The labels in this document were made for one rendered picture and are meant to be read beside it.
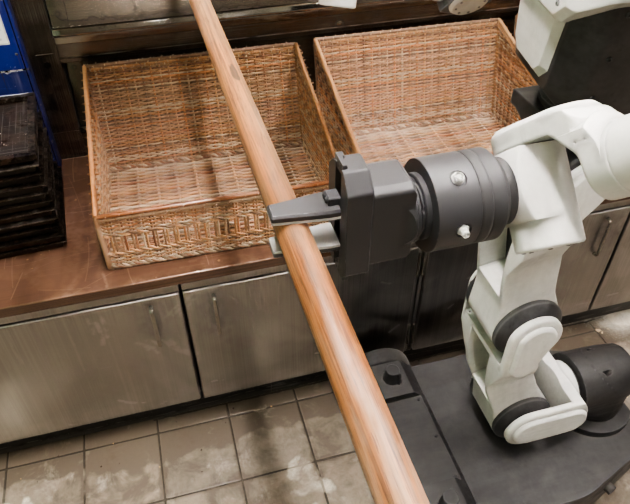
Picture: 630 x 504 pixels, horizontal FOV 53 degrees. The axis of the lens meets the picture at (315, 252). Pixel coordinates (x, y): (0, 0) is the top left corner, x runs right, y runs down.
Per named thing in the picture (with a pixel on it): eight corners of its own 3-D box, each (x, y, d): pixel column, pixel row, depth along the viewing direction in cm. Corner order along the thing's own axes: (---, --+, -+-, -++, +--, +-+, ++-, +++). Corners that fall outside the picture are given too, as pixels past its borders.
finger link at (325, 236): (274, 256, 55) (342, 243, 56) (267, 233, 57) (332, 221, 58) (275, 269, 56) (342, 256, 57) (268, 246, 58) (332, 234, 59)
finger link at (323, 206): (265, 208, 55) (332, 196, 56) (273, 230, 53) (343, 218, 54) (264, 193, 54) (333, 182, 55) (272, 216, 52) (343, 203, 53)
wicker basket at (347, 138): (309, 126, 186) (309, 35, 167) (483, 102, 196) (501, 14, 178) (360, 227, 151) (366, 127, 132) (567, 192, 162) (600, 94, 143)
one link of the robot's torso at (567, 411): (536, 369, 165) (549, 336, 156) (580, 434, 151) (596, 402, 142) (465, 386, 161) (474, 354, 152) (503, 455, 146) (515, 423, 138)
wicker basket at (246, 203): (103, 156, 174) (78, 62, 155) (300, 129, 184) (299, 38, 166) (105, 274, 139) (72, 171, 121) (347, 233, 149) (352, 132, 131)
